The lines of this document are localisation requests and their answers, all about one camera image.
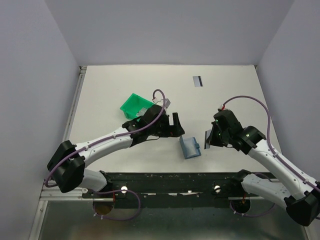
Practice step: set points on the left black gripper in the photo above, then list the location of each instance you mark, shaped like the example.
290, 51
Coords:
176, 131

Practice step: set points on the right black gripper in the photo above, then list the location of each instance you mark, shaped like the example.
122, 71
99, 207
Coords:
213, 140

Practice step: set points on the blue card holder wallet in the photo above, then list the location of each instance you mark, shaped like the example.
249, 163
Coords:
190, 147

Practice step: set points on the silver card with black stripe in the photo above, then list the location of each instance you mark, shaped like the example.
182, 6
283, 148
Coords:
207, 144

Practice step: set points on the green plastic bin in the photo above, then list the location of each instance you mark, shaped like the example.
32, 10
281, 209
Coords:
133, 104

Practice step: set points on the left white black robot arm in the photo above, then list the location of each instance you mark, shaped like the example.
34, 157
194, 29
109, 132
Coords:
69, 165

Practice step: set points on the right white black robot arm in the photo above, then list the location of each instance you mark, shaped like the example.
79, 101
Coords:
296, 192

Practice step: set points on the silver cards in bin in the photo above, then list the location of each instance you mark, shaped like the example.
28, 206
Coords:
141, 112

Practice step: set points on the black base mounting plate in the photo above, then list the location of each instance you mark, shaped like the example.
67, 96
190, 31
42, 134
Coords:
170, 190

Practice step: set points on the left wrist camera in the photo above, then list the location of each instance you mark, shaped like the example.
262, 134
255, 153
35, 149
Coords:
163, 102

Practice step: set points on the left aluminium rail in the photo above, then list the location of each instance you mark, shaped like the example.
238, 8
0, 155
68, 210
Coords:
54, 194

